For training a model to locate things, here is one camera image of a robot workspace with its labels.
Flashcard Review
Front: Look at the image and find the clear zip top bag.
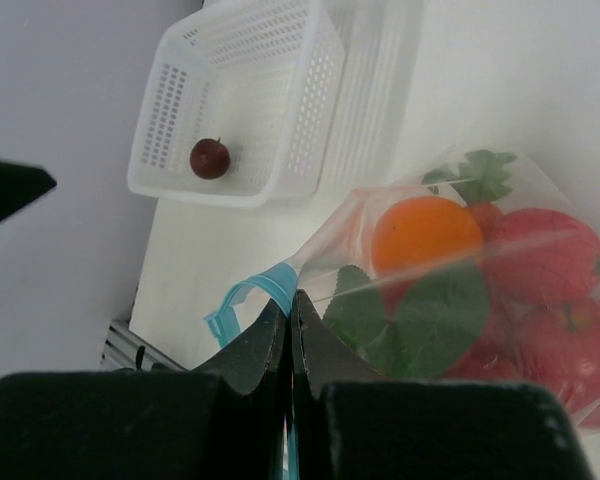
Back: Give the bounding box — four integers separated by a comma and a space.
202, 144, 600, 480

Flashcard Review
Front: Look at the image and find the fake orange fruit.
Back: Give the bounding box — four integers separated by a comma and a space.
370, 196, 484, 277

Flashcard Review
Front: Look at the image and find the aluminium rail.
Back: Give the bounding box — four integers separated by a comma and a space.
100, 320, 185, 372

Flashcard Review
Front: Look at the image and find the fake green leaf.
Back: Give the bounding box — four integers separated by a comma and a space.
323, 262, 490, 379

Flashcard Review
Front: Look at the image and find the dark red fake plum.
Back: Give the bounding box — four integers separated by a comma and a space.
189, 138, 231, 180

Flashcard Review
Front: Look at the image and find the white plastic basket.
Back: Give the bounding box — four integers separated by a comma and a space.
127, 1, 345, 208

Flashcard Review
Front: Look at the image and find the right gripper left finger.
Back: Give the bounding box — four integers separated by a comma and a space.
0, 303, 290, 479

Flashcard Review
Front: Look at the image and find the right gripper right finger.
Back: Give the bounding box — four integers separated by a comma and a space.
290, 291, 593, 479

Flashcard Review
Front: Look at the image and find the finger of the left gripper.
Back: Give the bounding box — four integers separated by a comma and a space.
0, 159, 57, 223

